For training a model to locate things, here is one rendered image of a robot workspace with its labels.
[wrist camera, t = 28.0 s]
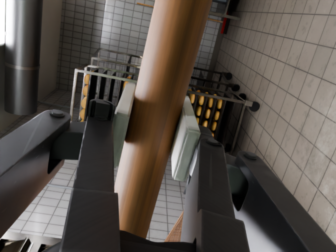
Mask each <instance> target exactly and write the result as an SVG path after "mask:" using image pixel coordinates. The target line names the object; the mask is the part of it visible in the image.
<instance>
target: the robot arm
mask: <svg viewBox="0 0 336 252"><path fill-rule="evenodd" d="M136 87H137V86H136V83H132V82H128V83H126V85H125V88H124V90H123V93H122V95H121V98H120V100H119V103H118V105H117V107H116V105H115V104H114V103H112V102H110V101H107V100H103V99H92V100H90V101H89V107H88V113H87V118H86V121H82V122H76V121H71V115H70V114H69V113H67V112H64V111H62V110H59V109H51V110H46V111H43V112H42V113H40V114H39V115H37V116H36V117H34V118H32V119H31V120H29V121H28V122H26V123H25V124H23V125H21V126H20V127H18V128H17V129H15V130H13V131H12V132H10V133H9V134H7V135H6V136H4V137H2V138H1V139H0V239H1V238H2V237H3V235H4V234H5V233H6V232H7V231H8V230H9V228H10V227H11V226H12V225H13V224H14V223H15V221H16V220H17V219H18V218H19V217H20V216H21V214H22V213H23V212H24V211H25V210H26V209H27V207H28V206H29V205H30V204H31V203H32V201H33V200H34V199H35V198H36V197H37V196H38V194H39V193H40V192H41V191H42V190H43V189H44V187H45V186H46V185H47V184H48V183H49V182H50V180H51V179H52V178H53V177H54V176H55V175H56V173H57V172H58V171H59V170H60V169H61V168H62V166H63V165H64V163H65V160H78V163H77V168H76V173H75V177H74V182H73V187H72V190H71V194H70V199H69V204H68V209H67V214H66V219H65V224H64V228H63V233H62V238H61V241H60V242H58V243H56V244H54V245H53V246H51V247H49V248H47V249H45V250H44V251H42V252H336V245H335V243H334V242H333V241H332V240H331V239H330V238H329V237H328V235H327V234H326V233H325V232H324V231H323V230H322V228H321V227H320V226H319V225H318V224H317V223H316V221H315V220H314V219H313V218H312V217H311V216H310V214H309V213H308V212H307V211H306V210H305V209H304V208H303V206H302V205H301V204H300V203H299V202H298V201H297V199H296V198H295V197H294V196H293V195H292V194H291V192H290V191H289V190H288V189H287V188H286V187H285V185H284V184H283V183H282V182H281V181H280V180H279V178H278V177H277V176H276V175H275V174H274V173H273V172H272V170H271V169H270V168H269V167H268V166H267V165H266V163H265V162H264V161H263V160H262V159H261V158H260V157H259V156H257V155H256V154H255V153H253V152H250V151H239V152H238V153H237V156H236V157H234V156H232V155H229V154H227V153H225V149H224V146H223V145H222V144H221V143H220V142H218V141H217V140H215V139H214V137H213V135H212V132H211V130H209V129H208V128H207V127H205V126H201V125H198V123H197V120H196V116H195V113H194V110H193V107H192V104H191V101H190V98H189V96H187V95H186V96H185V100H184V104H183V107H182V111H181V114H180V118H179V121H178V125H177V129H176V132H175V136H174V139H173V143H172V146H171V150H170V151H171V167H172V177H173V178H174V180H176V181H181V182H184V180H185V181H186V180H187V176H188V173H189V176H188V180H187V183H186V186H185V189H184V192H183V194H184V195H185V202H184V211H183V220H182V229H181V238H180V242H154V241H150V240H148V239H145V238H142V237H140V236H137V235H135V234H132V233H129V232H127V231H123V230H120V221H119V196H118V193H117V192H115V186H114V168H116V166H117V167H118V166H119V163H120V159H121V155H122V150H123V146H124V142H125V137H126V133H127V128H128V124H129V119H130V115H131V110H132V106H133V101H134V96H135V91H136Z"/></svg>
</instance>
